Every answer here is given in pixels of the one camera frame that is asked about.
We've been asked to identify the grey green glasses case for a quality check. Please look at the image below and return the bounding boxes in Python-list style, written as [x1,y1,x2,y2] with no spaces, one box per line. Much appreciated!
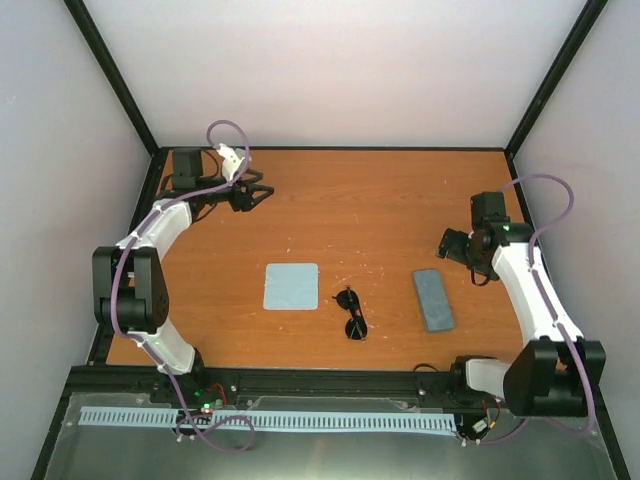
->
[412,269,455,333]

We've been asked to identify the light blue cleaning cloth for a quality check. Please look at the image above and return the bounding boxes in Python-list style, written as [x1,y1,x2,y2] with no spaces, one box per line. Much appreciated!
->
[263,263,319,311]

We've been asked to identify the black round sunglasses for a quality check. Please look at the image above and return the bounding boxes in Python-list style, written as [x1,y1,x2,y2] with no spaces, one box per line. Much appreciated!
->
[333,286,368,341]

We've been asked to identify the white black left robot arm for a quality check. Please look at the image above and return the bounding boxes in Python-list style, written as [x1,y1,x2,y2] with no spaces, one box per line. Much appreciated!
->
[92,144,274,403]

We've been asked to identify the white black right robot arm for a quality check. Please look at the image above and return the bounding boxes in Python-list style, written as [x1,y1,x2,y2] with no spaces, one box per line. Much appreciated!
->
[437,191,606,418]

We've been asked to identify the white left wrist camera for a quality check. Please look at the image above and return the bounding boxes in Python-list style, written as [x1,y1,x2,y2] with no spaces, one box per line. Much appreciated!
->
[216,143,251,182]

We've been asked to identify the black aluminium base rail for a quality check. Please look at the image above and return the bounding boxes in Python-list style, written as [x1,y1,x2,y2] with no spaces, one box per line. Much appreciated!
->
[63,365,491,409]

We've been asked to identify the black left frame post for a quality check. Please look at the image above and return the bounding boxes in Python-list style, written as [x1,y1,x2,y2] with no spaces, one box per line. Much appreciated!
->
[63,0,160,156]

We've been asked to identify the black frame post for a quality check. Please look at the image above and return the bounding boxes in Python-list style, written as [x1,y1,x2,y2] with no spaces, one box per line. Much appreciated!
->
[503,0,612,156]
[63,0,160,156]

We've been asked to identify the light blue slotted cable duct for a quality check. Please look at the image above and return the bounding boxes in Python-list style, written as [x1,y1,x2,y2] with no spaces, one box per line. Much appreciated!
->
[77,406,456,436]

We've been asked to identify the black right frame post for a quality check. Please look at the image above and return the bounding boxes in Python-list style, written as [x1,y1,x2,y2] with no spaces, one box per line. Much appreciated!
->
[503,0,612,156]

